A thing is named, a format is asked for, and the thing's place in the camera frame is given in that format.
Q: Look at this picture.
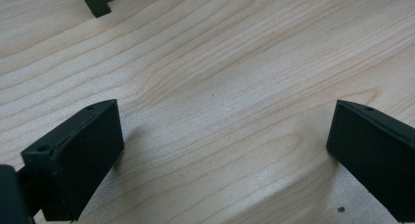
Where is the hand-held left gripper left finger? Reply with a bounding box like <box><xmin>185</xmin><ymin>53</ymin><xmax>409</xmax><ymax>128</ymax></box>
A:
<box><xmin>16</xmin><ymin>99</ymin><xmax>125</xmax><ymax>223</ymax></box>

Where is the black metal two-tier rack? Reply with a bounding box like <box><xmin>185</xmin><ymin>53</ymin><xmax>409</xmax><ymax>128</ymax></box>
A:
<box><xmin>76</xmin><ymin>0</ymin><xmax>145</xmax><ymax>19</ymax></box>

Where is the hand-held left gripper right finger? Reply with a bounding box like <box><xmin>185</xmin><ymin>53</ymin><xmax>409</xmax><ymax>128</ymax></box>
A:
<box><xmin>326</xmin><ymin>99</ymin><xmax>415</xmax><ymax>224</ymax></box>

